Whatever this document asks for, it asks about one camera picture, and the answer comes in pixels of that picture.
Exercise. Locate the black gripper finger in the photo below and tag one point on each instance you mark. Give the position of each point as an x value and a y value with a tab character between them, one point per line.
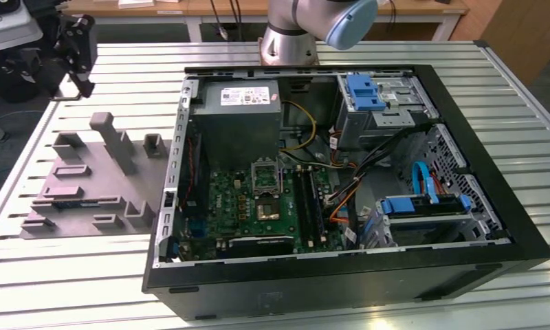
23	74
80	51

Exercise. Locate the silver CPU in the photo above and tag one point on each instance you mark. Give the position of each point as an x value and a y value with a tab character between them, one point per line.
67	98

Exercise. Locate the CPU socket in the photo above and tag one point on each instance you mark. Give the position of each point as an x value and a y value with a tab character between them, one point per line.
268	211

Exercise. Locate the white box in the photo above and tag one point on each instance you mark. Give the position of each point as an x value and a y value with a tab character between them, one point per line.
135	3

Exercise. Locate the grey parts rack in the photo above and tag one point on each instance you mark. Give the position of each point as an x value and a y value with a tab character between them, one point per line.
100	178

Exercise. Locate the RAM stick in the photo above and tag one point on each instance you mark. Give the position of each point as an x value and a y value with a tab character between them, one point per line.
78	203

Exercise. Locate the grey power supply unit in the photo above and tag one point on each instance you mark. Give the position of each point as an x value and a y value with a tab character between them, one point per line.
239	137

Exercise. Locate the green motherboard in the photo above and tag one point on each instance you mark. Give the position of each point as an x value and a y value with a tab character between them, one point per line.
230	209

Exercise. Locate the black RAM slot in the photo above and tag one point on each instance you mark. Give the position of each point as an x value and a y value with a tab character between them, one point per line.
303	206
316	206

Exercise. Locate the black graphics card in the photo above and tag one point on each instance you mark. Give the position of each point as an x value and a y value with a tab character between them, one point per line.
261	245

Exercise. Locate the silver disk bay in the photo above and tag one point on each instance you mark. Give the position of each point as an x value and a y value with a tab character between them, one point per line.
395	120
431	219

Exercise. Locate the wooden desk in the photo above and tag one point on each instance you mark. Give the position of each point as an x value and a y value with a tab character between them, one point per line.
417	7

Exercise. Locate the hard disk in blue carrier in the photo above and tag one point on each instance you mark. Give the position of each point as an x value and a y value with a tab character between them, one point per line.
399	206

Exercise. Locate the black desktop PC case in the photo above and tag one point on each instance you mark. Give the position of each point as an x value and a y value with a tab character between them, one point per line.
348	285

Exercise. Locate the brown wooden cabinet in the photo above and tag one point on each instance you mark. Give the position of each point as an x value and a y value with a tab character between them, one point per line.
523	34

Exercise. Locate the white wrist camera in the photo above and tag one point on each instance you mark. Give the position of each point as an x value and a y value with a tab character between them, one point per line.
10	31

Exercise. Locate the blue disk bay bracket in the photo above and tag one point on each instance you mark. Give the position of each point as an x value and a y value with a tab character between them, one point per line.
363	89

